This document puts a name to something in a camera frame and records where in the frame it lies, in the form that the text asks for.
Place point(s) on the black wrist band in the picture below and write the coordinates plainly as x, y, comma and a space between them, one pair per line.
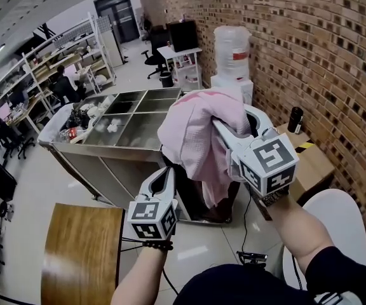
157, 245

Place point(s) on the white water dispenser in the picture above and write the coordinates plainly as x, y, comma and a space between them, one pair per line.
245, 89

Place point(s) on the pink clothing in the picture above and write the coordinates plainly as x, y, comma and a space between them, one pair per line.
195, 132

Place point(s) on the white crumpled cloth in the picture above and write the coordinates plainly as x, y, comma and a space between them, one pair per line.
112, 126

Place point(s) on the white cart liner bag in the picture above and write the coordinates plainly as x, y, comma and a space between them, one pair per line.
54, 122

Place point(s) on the dark metal wristwatch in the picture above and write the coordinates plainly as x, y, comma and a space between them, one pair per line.
273, 197

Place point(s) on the black trash bin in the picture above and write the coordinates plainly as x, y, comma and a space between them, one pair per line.
166, 79

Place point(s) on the white side table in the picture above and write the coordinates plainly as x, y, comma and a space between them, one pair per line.
186, 65

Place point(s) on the person's right forearm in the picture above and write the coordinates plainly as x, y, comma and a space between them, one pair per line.
297, 230

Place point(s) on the black box appliance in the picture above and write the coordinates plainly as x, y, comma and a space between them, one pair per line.
183, 36

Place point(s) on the plastic-wrapped water jug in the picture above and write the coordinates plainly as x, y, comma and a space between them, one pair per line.
232, 52

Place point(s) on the person's dark shirt torso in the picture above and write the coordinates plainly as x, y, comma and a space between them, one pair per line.
249, 284

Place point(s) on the white storage shelf rack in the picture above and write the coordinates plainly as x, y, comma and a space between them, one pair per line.
43, 68

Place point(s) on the brown wooden table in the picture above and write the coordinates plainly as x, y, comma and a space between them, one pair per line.
78, 253

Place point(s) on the stainless steel laundry cart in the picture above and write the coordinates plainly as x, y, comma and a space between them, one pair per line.
129, 132

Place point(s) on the black office chair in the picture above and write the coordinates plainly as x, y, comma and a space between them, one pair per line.
154, 56
8, 137

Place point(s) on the cardboard box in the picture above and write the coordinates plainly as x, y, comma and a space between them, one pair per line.
313, 167

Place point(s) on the white standing panel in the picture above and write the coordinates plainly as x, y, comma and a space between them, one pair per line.
111, 44

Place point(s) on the black chest-mounted device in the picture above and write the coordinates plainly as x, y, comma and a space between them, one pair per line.
251, 256

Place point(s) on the white round chair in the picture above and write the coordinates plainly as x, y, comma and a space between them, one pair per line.
345, 221

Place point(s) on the black thermos bottle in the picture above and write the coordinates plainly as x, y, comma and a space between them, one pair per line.
295, 119

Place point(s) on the dark double door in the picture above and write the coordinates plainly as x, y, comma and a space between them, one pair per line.
117, 16

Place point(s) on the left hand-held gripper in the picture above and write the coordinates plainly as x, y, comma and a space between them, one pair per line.
152, 213

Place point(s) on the person's left forearm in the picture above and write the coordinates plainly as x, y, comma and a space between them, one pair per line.
138, 275

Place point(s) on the black cloth pile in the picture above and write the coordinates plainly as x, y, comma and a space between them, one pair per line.
78, 119

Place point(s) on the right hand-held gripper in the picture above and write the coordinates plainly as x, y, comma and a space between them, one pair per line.
267, 164

